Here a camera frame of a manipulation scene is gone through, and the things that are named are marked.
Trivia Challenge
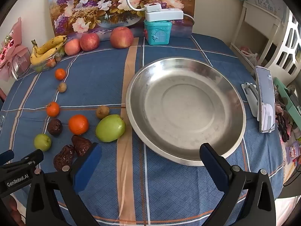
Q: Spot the brown longan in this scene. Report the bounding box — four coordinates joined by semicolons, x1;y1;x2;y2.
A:
96;106;110;119
57;82;67;93

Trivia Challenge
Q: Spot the middle red apple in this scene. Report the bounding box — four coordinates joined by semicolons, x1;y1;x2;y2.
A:
80;33;100;52

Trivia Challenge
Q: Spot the large green jujube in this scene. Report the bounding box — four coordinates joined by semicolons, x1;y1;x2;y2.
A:
95;114;126;143

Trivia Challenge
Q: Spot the small green jujube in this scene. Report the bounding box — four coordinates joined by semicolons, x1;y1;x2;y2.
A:
34;133;52;152

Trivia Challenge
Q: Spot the white phone stand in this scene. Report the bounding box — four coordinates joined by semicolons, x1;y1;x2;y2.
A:
241;82;258;118

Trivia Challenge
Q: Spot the pink flower bouquet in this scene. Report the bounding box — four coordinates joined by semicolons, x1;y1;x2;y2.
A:
1;17;31;82

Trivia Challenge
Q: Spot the stemmed tangerine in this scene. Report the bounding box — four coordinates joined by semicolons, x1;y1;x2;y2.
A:
46;102;60;117

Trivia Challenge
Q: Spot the far small tangerine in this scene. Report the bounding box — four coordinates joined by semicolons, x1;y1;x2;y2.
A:
55;68;66;81

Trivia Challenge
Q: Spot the wrinkled dark date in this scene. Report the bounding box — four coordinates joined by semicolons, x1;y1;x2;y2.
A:
71;135;92;157

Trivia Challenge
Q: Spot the banana bunch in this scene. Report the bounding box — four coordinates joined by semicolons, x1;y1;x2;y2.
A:
30;35;67;65

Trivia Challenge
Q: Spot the teal house-shaped box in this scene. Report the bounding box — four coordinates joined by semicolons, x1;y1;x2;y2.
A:
144;19;173;45

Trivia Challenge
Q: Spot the round steel plate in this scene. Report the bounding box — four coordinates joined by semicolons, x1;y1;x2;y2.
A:
125;57;246;166

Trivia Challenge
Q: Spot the round dark red date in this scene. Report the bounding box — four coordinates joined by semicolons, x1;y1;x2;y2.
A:
47;118;63;136

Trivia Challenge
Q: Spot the long dark date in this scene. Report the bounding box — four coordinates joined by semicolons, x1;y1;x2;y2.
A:
53;145;75;171

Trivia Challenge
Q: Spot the flower painting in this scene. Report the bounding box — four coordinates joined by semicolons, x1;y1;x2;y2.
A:
48;0;195;40

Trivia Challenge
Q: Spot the pale pink apple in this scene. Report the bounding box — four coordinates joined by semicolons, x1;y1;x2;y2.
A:
64;38;81;56

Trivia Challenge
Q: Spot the white lamp base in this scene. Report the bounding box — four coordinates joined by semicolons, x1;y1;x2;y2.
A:
144;3;184;22

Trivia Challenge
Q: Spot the large orange tangerine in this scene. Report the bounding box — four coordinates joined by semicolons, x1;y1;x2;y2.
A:
68;114;89;135

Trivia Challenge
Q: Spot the large red apple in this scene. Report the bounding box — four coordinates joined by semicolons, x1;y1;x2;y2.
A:
110;27;134;49

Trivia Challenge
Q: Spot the clear glass fruit bowl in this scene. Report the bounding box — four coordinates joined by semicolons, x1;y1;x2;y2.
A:
30;46;65;73

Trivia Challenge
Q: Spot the blue plaid tablecloth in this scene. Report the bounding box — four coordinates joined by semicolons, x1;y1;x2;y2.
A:
0;33;285;226

